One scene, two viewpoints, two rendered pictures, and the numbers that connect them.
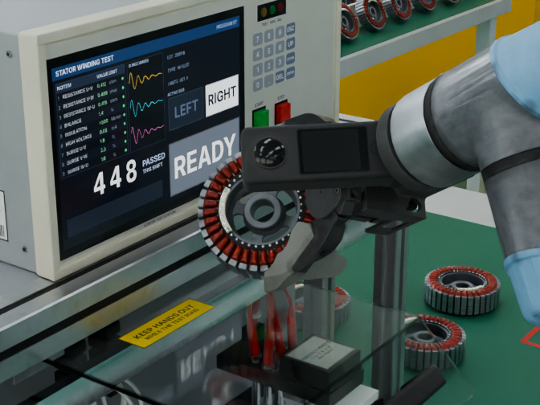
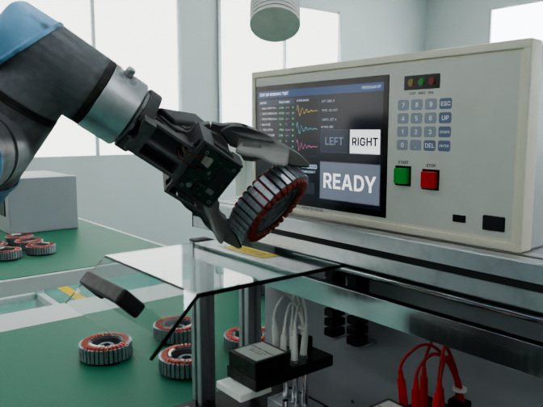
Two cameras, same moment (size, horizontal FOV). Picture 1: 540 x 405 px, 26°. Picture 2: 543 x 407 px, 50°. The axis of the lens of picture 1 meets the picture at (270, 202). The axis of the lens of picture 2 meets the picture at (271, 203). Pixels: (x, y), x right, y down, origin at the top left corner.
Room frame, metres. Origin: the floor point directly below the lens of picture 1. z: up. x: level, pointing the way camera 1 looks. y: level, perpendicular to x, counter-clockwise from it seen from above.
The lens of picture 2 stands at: (1.14, -0.67, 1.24)
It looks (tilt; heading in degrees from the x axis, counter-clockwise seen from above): 7 degrees down; 106
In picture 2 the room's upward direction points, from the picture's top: straight up
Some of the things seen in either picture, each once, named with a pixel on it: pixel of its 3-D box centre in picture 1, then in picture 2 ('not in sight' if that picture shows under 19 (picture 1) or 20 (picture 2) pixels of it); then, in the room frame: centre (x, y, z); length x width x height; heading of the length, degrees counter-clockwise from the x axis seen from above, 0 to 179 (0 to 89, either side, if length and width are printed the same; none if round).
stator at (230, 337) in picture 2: not in sight; (249, 340); (0.75, 0.51, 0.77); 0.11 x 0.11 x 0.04
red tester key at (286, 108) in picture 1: (281, 112); (430, 179); (1.14, -0.01, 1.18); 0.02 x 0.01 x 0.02; 145
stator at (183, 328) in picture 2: not in sight; (178, 329); (0.57, 0.53, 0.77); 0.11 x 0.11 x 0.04
